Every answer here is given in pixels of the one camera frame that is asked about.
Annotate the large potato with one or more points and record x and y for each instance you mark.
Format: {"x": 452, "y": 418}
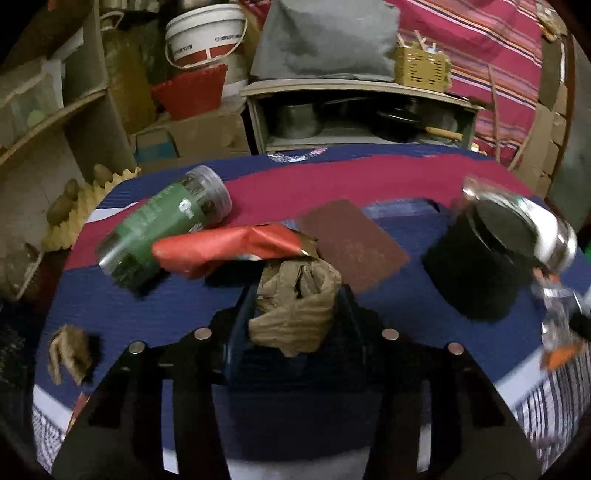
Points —
{"x": 62, "y": 205}

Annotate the steel pot in cabinet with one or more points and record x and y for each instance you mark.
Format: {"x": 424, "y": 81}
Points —
{"x": 298, "y": 120}

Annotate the clear plastic container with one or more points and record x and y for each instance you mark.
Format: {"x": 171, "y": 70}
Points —
{"x": 32, "y": 106}

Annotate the low wooden cabinet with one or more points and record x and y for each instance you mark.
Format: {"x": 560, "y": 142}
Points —
{"x": 351, "y": 87}

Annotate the red plastic basket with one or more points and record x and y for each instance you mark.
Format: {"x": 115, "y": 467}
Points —
{"x": 189, "y": 90}

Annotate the small brown paper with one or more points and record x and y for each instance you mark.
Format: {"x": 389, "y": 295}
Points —
{"x": 69, "y": 353}

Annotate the black paper cup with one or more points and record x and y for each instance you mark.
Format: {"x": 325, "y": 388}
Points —
{"x": 471, "y": 272}

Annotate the clear crinkled plastic wrapper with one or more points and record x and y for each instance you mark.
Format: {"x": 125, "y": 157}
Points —
{"x": 554, "y": 318}

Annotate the striped plaid tablecloth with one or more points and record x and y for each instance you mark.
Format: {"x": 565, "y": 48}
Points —
{"x": 323, "y": 184}

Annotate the brown scouring pad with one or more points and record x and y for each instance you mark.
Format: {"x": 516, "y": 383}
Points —
{"x": 355, "y": 240}

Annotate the green label plastic jar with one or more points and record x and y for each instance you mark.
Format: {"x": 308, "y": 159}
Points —
{"x": 147, "y": 226}

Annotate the large brown paper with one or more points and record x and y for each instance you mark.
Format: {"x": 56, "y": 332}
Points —
{"x": 291, "y": 318}

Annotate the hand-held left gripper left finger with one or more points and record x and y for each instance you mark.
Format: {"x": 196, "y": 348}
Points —
{"x": 233, "y": 341}

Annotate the red foil wrapper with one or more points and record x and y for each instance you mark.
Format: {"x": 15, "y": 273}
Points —
{"x": 207, "y": 247}

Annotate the grey cushion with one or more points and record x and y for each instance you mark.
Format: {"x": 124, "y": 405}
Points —
{"x": 323, "y": 41}

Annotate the yellow utensil holder box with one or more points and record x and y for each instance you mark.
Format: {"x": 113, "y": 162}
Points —
{"x": 422, "y": 67}

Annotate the large yellow oil jug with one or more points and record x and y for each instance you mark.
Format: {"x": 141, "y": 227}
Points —
{"x": 129, "y": 78}

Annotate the white plastic bucket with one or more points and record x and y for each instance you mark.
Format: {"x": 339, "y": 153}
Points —
{"x": 203, "y": 37}

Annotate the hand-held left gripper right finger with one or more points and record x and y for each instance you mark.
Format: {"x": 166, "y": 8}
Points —
{"x": 353, "y": 323}

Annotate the wooden shelf unit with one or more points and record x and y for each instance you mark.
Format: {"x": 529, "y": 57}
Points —
{"x": 46, "y": 120}

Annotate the brown cardboard box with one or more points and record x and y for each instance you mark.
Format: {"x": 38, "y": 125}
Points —
{"x": 203, "y": 134}

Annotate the black pan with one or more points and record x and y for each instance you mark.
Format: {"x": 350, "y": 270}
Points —
{"x": 401, "y": 122}

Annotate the red striped curtain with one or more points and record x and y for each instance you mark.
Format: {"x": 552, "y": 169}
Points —
{"x": 498, "y": 60}

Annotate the small potato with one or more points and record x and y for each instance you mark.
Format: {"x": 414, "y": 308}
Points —
{"x": 101, "y": 173}

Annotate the yellow egg carton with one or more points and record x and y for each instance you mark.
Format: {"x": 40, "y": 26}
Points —
{"x": 69, "y": 226}

